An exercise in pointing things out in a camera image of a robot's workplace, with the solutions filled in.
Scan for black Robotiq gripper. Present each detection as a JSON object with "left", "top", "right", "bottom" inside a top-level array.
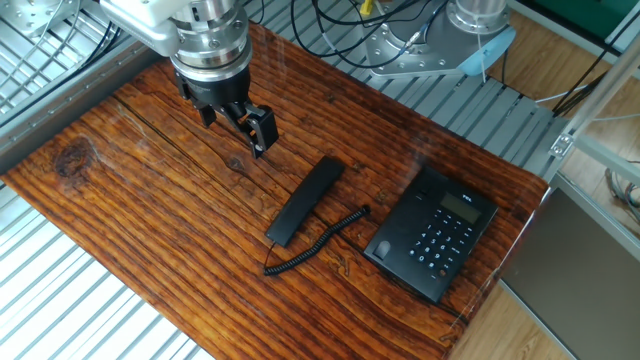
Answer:
[{"left": 173, "top": 62, "right": 280, "bottom": 160}]

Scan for black telephone handset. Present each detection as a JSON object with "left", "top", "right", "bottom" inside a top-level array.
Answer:
[{"left": 264, "top": 155, "right": 347, "bottom": 249}]

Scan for black desk telephone base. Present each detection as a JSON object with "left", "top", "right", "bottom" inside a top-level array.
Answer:
[{"left": 363, "top": 164, "right": 500, "bottom": 305}]

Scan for wood grain table mat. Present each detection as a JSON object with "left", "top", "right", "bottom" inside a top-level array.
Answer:
[{"left": 0, "top": 22, "right": 550, "bottom": 360}]

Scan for silver perforated mounting plate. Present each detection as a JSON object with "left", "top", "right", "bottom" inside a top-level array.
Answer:
[{"left": 0, "top": 0, "right": 69, "bottom": 37}]

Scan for grey flat panel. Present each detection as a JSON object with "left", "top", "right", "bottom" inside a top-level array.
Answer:
[{"left": 501, "top": 187, "right": 640, "bottom": 360}]

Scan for thick black sleeved cable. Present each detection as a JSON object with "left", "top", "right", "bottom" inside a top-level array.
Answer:
[{"left": 289, "top": 0, "right": 451, "bottom": 70}]

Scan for black coiled telephone cord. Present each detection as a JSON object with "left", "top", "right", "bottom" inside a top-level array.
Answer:
[{"left": 263, "top": 204, "right": 372, "bottom": 277}]

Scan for black cable on slats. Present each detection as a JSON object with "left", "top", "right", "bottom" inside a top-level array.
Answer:
[{"left": 74, "top": 19, "right": 124, "bottom": 74}]

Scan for silver cable connector plug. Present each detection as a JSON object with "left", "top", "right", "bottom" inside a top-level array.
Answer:
[{"left": 404, "top": 27, "right": 432, "bottom": 50}]

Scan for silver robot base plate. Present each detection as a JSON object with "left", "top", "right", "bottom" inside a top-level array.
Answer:
[{"left": 363, "top": 18, "right": 484, "bottom": 79}]

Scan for white cable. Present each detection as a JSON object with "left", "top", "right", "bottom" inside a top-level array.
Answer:
[{"left": 533, "top": 83, "right": 594, "bottom": 105}]

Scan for black floor cable bundle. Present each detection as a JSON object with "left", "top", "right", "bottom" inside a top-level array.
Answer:
[{"left": 551, "top": 47, "right": 621, "bottom": 117}]

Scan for aluminium frame post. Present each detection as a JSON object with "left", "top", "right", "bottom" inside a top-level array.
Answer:
[{"left": 548, "top": 34, "right": 640, "bottom": 160}]

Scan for grey coiled floor cables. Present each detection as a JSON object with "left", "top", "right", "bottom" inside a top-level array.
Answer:
[{"left": 603, "top": 159, "right": 640, "bottom": 224}]

